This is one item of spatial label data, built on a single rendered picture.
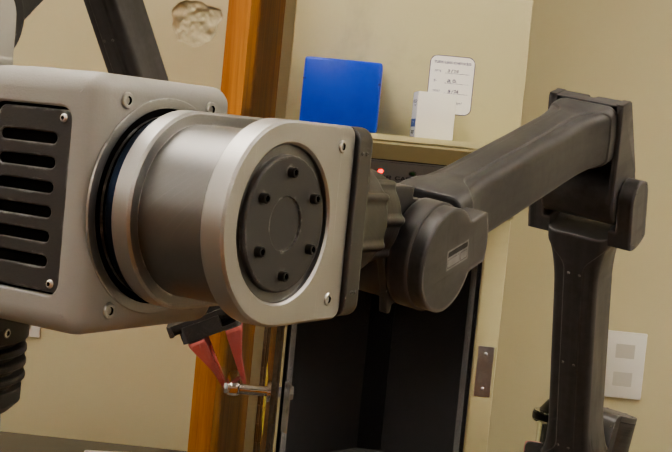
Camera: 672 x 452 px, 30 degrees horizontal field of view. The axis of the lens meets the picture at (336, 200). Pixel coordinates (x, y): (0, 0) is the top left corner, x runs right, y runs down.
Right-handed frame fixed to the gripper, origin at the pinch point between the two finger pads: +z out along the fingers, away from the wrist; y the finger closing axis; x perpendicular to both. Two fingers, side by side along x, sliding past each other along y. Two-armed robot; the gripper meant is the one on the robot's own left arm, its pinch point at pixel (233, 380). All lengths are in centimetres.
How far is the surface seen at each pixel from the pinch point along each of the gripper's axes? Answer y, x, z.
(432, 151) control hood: -33.0, -9.1, -17.4
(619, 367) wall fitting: -58, -58, 31
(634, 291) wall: -64, -59, 20
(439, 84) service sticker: -38.3, -19.8, -24.9
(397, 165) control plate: -28.4, -11.7, -17.0
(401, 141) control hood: -29.6, -9.0, -19.9
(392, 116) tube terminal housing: -30.9, -20.5, -23.0
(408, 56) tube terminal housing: -36, -20, -30
